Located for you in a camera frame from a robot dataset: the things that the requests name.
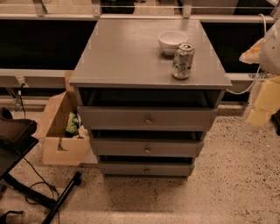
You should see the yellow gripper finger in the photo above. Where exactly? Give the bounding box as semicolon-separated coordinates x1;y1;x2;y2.
245;108;271;128

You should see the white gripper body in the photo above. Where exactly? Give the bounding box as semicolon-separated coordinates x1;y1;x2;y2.
254;76;280;115

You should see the grey drawer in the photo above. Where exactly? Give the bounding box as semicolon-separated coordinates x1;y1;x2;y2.
90;138;204;158
78;106;217;131
98;163;194;177

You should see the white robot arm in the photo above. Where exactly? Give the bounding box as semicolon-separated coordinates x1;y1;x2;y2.
239;19;280;131

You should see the grey drawer cabinet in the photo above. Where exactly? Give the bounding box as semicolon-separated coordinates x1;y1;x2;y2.
70;19;231;165

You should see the grey bottom drawer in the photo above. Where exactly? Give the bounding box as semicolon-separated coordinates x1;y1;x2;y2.
98;163;194;177

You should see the grey top drawer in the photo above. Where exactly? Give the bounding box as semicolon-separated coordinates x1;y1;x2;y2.
78;106;217;131

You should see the green white soda can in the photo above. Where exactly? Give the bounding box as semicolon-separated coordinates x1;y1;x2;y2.
172;42;195;80

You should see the white ceramic bowl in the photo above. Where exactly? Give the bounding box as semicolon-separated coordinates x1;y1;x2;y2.
157;31;188;55

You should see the green chip bag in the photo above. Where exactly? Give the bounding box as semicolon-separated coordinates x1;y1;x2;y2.
66;112;81;137

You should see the cardboard box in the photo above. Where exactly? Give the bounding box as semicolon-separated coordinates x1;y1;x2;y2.
33;71;90;166

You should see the black chair stand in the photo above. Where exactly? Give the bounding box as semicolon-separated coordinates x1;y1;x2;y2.
0;106;83;224

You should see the white cable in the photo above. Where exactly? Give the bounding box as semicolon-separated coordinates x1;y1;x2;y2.
226;13;268;95

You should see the black floor cable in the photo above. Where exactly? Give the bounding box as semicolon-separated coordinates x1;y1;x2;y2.
22;157;61;224

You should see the metal railing frame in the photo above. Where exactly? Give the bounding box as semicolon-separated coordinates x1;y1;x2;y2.
0;0;280;95

